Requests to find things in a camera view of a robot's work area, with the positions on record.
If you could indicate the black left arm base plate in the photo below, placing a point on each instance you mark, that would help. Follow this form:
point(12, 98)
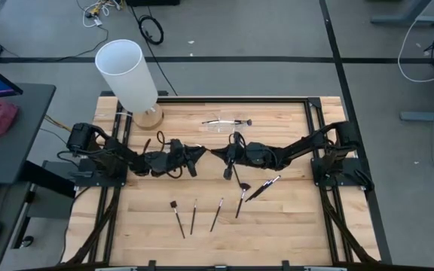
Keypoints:
point(89, 180)

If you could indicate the grey table leg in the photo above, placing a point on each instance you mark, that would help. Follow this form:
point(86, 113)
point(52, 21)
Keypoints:
point(409, 19)
point(424, 116)

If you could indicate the black fan makeup brush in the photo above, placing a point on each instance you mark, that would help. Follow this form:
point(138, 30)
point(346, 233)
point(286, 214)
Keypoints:
point(244, 186)

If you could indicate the black floor box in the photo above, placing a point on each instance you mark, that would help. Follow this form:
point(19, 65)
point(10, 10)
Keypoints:
point(153, 2)

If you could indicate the white cylinder lamp wooden base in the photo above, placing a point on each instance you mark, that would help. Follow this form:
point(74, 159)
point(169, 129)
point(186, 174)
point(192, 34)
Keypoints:
point(126, 75)

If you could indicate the long black makeup brush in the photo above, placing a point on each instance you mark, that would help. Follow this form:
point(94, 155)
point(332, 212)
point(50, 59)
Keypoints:
point(216, 215)
point(193, 218)

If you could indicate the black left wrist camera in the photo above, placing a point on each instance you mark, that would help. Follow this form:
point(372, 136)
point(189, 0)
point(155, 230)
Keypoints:
point(176, 156)

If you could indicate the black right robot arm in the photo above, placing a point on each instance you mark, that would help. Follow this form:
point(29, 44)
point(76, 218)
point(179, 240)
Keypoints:
point(303, 145)

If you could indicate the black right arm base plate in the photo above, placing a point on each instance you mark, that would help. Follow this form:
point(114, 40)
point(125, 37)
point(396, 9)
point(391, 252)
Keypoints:
point(352, 177)

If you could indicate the thin black makeup brush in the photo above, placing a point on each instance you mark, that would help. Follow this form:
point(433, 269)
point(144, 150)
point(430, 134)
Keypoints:
point(208, 149)
point(237, 175)
point(211, 121)

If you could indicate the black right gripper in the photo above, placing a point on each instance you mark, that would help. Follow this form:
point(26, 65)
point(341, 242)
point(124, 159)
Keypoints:
point(228, 174)

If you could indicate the black desk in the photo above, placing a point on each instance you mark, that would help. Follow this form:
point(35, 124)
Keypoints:
point(21, 124)

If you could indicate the stubby black powder brush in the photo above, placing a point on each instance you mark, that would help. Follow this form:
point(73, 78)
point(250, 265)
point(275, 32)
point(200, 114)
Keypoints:
point(249, 122)

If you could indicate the black silver-ferrule makeup brush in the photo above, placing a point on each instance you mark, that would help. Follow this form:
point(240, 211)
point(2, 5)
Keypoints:
point(264, 187)
point(254, 194)
point(275, 179)

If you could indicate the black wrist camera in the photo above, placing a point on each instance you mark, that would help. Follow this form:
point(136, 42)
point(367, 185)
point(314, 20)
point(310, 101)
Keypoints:
point(248, 154)
point(176, 156)

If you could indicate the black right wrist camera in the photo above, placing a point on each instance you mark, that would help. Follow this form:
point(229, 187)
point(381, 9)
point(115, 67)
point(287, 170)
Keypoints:
point(248, 154)

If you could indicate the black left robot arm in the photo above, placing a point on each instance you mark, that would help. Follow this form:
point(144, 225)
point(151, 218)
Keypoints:
point(107, 154)

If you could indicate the black brow comb brush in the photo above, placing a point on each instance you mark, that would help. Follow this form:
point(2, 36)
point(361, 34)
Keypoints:
point(173, 204)

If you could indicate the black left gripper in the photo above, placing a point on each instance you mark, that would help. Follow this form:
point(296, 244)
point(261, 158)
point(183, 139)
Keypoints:
point(192, 171)

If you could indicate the clear acrylic brush organizer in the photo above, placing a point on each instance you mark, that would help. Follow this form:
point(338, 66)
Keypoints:
point(217, 128)

